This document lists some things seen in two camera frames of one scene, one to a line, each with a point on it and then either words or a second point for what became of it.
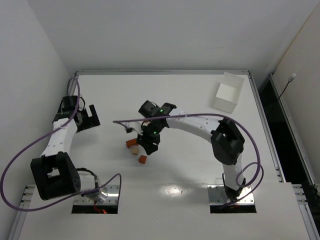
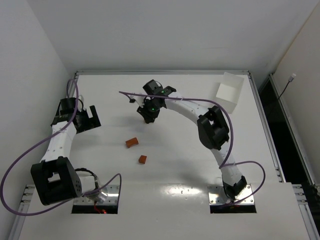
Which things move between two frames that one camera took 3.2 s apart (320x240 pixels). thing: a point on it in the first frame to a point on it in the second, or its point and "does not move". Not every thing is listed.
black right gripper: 148,143 to 148,114
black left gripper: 87,121 does not move
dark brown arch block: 131,142 does not move
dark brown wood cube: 142,159 does not move
